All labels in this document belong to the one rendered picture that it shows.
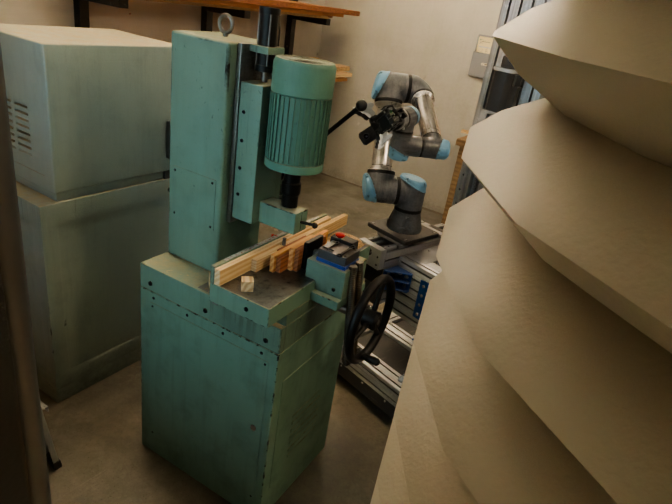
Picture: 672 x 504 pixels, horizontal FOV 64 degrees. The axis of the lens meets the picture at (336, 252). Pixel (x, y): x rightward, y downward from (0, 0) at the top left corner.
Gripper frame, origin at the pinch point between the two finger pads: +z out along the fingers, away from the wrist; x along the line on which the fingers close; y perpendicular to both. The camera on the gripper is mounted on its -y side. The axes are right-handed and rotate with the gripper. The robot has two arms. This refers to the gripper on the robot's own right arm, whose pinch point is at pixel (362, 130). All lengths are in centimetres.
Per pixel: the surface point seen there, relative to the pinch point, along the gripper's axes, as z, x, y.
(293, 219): 25.8, 13.5, -22.3
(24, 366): 144, 27, 54
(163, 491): 55, 69, -114
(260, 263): 36, 20, -34
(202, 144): 33.3, -20.0, -31.3
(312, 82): 28.0, -13.0, 8.9
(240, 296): 52, 25, -32
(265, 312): 52, 33, -27
